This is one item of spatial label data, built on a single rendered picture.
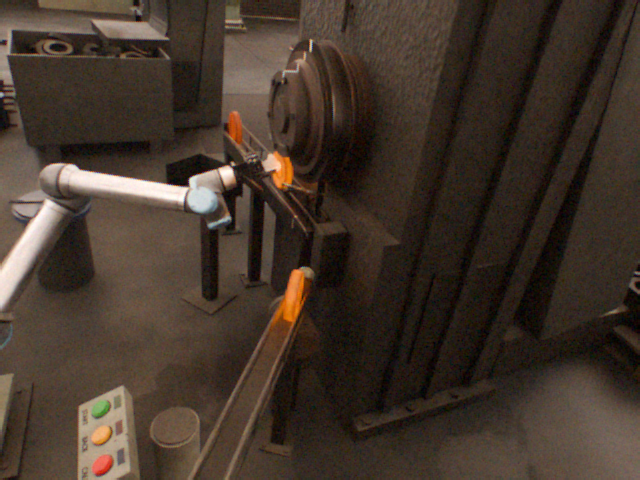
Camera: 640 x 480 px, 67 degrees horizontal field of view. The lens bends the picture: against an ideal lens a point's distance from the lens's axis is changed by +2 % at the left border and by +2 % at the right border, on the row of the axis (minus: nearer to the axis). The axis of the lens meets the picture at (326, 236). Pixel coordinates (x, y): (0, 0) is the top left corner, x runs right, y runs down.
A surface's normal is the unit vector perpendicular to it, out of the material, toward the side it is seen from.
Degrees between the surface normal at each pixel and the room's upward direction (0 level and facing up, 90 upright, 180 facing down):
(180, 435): 0
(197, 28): 90
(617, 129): 90
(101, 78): 90
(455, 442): 0
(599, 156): 95
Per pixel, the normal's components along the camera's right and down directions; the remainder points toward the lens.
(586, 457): 0.12, -0.84
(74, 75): 0.46, 0.51
